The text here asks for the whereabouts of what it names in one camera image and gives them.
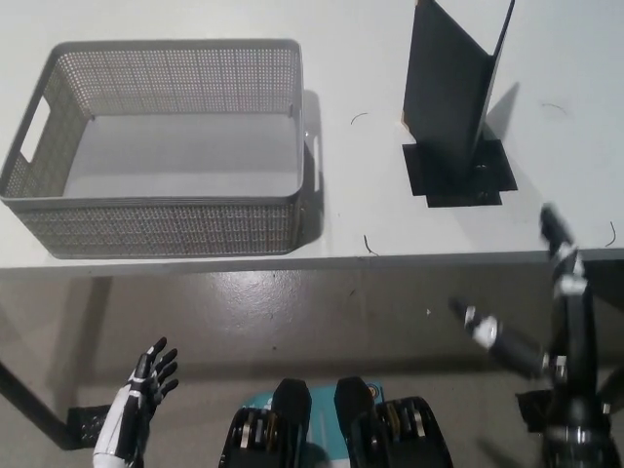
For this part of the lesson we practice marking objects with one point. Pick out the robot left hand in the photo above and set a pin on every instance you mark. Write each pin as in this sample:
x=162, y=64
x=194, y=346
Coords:
x=141, y=385

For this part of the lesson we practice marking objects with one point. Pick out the black notebook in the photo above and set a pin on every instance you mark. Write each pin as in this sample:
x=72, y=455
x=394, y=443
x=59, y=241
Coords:
x=446, y=92

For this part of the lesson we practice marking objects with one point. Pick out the black ribbed robot body block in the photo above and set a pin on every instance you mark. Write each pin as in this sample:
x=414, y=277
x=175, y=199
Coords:
x=263, y=429
x=390, y=429

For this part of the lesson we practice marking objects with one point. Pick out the black perforated foot plate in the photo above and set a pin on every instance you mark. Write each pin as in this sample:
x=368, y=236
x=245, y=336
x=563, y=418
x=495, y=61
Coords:
x=90, y=424

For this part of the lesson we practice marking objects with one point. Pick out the black table leg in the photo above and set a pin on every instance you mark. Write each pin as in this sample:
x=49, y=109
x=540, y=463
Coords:
x=34, y=404

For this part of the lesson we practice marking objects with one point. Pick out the grey perforated plastic basket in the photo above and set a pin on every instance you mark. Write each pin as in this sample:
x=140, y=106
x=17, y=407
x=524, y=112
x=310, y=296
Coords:
x=161, y=219

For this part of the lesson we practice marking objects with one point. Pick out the black tape patch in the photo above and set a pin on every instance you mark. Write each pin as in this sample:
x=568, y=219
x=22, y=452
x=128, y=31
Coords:
x=424, y=170

